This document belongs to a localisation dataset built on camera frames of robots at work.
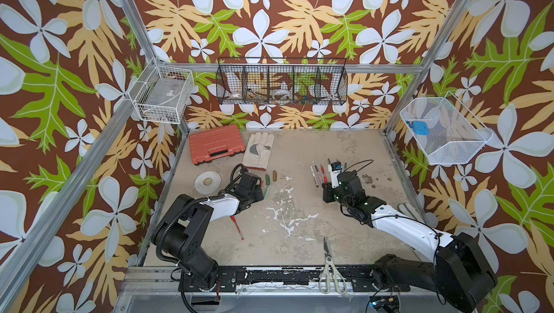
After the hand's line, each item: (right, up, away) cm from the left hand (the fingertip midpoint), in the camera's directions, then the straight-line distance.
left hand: (260, 188), depth 96 cm
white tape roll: (-25, +2, +3) cm, 25 cm away
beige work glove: (-3, +18, +15) cm, 24 cm away
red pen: (-11, -12, -7) cm, 17 cm away
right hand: (+26, +4, -9) cm, 27 cm away
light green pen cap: (+3, -2, 0) cm, 4 cm away
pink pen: (+28, +5, +6) cm, 29 cm away
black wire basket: (+9, +49, +2) cm, 50 cm away
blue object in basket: (+66, +26, -10) cm, 72 cm away
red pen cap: (+2, +5, -17) cm, 18 cm away
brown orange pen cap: (+6, +5, +6) cm, 10 cm away
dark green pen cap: (+3, +4, +3) cm, 6 cm away
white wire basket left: (-39, +40, -10) cm, 57 cm away
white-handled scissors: (+30, -29, -21) cm, 46 cm away
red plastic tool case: (-24, +21, +13) cm, 34 cm away
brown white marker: (+25, +5, +6) cm, 26 cm away
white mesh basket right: (+73, +25, -14) cm, 78 cm away
